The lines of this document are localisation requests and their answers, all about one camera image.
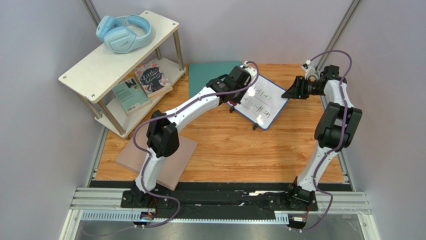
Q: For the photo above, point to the floral cover book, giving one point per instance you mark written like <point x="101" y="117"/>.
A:
<point x="152" y="79"/>

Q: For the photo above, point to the blue framed whiteboard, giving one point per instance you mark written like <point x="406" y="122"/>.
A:
<point x="262" y="103"/>

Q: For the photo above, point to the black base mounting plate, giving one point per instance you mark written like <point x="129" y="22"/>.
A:
<point x="224" y="201"/>

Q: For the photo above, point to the teal cover book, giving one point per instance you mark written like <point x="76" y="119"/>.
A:
<point x="131" y="96"/>

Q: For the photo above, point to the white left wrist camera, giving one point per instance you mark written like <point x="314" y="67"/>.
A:
<point x="251" y="68"/>

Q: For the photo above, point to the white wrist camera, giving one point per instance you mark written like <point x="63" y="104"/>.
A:
<point x="251" y="68"/>
<point x="309" y="69"/>

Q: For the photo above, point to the pink square board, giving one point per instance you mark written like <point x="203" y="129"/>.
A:
<point x="133" y="159"/>

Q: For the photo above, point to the aluminium frame rail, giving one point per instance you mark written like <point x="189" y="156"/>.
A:
<point x="104" y="204"/>

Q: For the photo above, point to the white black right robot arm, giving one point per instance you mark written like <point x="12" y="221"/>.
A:
<point x="334" y="131"/>

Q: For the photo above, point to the light blue headphones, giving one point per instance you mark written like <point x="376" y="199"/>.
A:
<point x="115" y="33"/>

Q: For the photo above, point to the teal mat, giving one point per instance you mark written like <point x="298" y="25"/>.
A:
<point x="201" y="73"/>

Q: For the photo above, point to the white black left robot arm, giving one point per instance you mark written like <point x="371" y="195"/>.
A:
<point x="164" y="128"/>

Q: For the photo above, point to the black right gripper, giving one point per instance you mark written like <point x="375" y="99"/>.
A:
<point x="300" y="88"/>

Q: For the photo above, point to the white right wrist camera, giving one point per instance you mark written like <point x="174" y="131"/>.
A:
<point x="309" y="69"/>

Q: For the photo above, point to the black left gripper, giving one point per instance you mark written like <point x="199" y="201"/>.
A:
<point x="239" y="100"/>

